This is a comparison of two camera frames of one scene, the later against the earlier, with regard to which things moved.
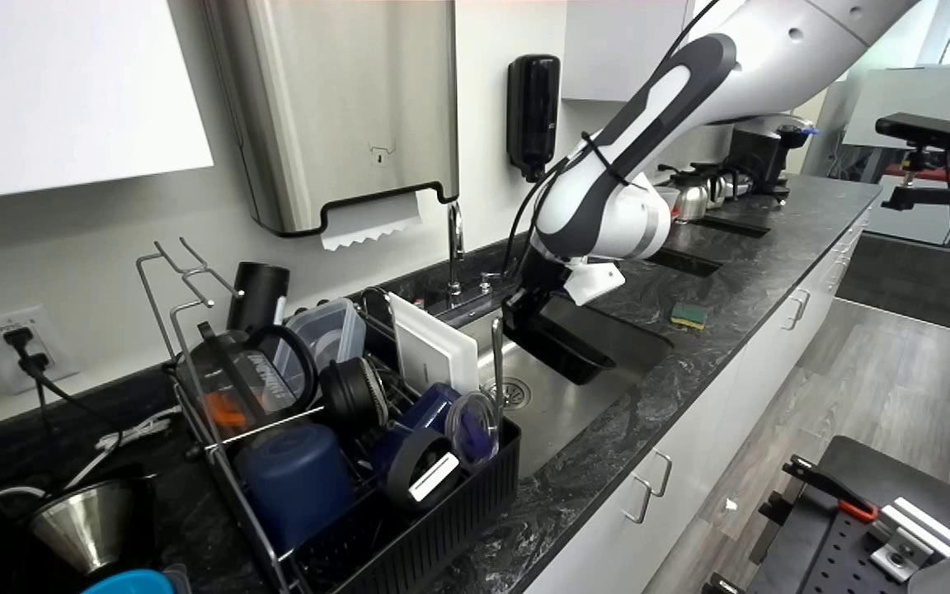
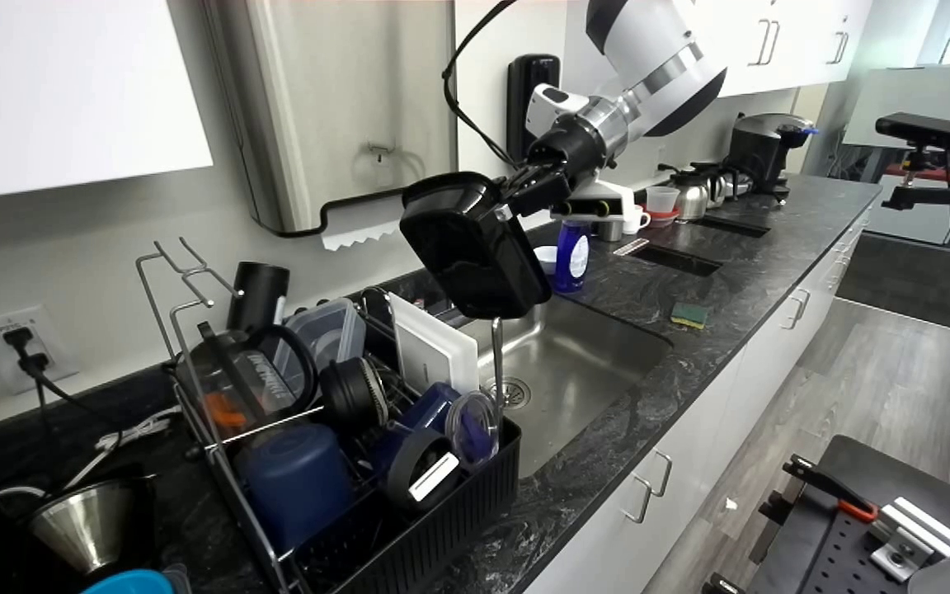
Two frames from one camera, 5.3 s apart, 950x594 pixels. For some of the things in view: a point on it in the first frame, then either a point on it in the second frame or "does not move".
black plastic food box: [574, 338] to [478, 259]
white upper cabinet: [53, 95] does not move
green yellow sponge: [689, 315] does not move
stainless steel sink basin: [549, 410] does not move
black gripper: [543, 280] to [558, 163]
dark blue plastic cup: [297, 483] does not move
